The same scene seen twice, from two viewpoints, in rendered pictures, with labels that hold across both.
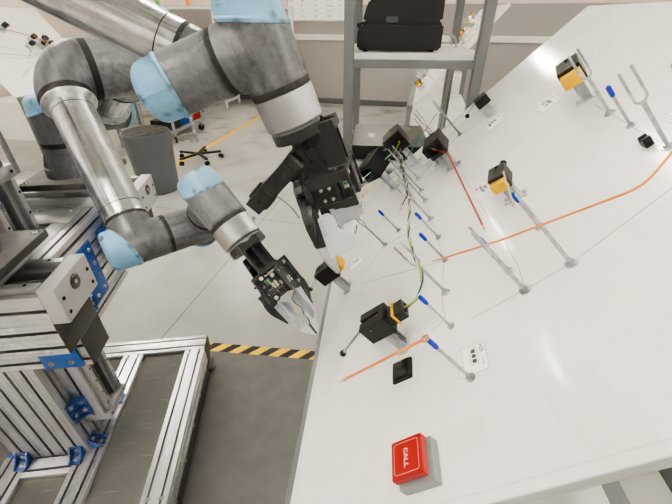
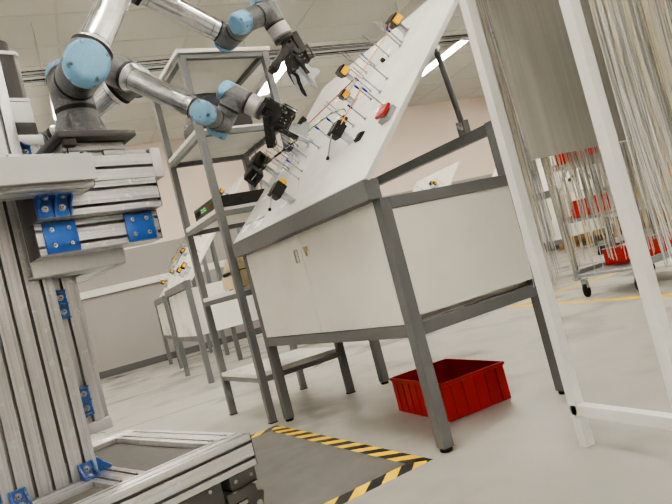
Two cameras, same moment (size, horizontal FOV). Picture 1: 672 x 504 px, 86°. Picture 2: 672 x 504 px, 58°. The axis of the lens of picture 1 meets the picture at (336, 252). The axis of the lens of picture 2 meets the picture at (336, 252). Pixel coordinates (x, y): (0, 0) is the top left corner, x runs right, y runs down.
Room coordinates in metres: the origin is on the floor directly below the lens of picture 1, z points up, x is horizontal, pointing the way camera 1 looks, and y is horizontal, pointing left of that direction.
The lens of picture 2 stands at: (-1.18, 1.30, 0.61)
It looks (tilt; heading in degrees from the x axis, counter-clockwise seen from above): 2 degrees up; 323
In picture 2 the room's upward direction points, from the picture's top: 14 degrees counter-clockwise
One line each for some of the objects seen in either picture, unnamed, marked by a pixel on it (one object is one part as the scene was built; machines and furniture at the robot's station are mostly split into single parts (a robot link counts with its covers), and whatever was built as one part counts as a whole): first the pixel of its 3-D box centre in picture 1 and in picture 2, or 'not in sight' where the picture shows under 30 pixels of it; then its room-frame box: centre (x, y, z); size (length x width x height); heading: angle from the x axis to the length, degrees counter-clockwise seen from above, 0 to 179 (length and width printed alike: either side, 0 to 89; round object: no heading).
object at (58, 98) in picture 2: not in sight; (70, 86); (0.59, 0.76, 1.33); 0.13 x 0.12 x 0.14; 1
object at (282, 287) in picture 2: not in sight; (281, 290); (1.06, -0.04, 0.60); 0.55 x 0.02 x 0.39; 174
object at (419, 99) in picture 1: (443, 100); (212, 282); (4.06, -1.14, 0.83); 1.18 x 0.72 x 1.65; 168
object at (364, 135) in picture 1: (387, 141); (233, 205); (1.64, -0.23, 1.09); 0.35 x 0.33 x 0.07; 174
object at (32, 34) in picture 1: (44, 90); not in sight; (4.62, 3.47, 0.83); 1.18 x 0.72 x 1.65; 167
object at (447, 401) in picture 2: not in sight; (448, 387); (0.56, -0.36, 0.07); 0.39 x 0.29 x 0.14; 167
